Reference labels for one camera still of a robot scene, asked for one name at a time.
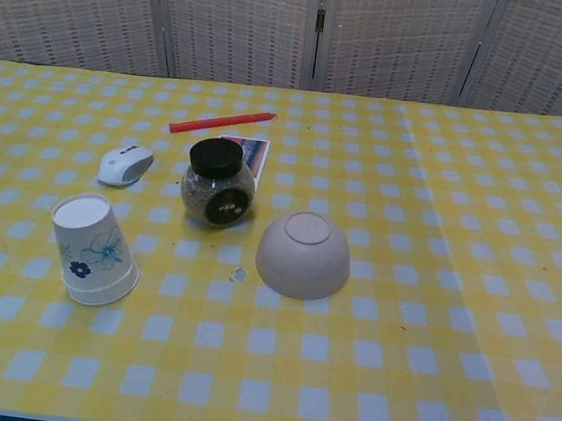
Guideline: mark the brass screen hinge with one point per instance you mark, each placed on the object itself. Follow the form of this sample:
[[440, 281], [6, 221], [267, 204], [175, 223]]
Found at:
[[320, 21]]

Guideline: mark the flower print paper cup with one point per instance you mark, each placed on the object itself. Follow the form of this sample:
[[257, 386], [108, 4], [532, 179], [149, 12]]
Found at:
[[90, 231]]

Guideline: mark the beige upturned ceramic bowl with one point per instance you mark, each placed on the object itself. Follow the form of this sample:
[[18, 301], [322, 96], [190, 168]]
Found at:
[[303, 263]]

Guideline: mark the white paper cup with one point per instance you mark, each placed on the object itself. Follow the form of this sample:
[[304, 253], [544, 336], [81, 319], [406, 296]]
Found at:
[[101, 294]]

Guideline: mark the white computer mouse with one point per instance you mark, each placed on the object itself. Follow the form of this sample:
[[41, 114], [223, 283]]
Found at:
[[124, 166]]

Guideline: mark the red pen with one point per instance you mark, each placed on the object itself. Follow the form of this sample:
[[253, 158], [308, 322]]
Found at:
[[220, 121]]

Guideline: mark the yellow checkered tablecloth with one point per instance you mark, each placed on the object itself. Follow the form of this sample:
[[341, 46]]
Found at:
[[194, 362], [533, 247]]

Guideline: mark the woven folding screen panel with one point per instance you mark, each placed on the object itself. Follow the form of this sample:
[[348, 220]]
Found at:
[[240, 20], [61, 1], [559, 54], [405, 37]]

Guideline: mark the photo card with white border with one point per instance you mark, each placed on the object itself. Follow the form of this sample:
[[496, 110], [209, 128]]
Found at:
[[261, 155]]

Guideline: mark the glass jar with black lid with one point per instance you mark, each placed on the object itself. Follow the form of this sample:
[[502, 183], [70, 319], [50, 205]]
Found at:
[[215, 191]]

